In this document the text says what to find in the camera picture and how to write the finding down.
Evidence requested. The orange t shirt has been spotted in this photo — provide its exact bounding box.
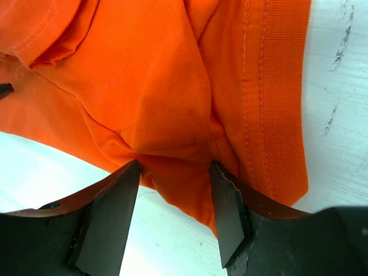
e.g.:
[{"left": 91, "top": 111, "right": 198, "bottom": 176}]
[{"left": 1, "top": 1, "right": 311, "bottom": 229}]

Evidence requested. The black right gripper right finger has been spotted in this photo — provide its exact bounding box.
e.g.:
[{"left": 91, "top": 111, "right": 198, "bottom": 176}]
[{"left": 210, "top": 162, "right": 367, "bottom": 275}]

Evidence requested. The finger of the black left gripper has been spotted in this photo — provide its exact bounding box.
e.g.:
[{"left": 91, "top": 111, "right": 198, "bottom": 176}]
[{"left": 0, "top": 83, "right": 14, "bottom": 99}]

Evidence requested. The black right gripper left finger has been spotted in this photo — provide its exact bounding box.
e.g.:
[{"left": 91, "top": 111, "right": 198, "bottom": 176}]
[{"left": 1, "top": 160, "right": 140, "bottom": 275}]

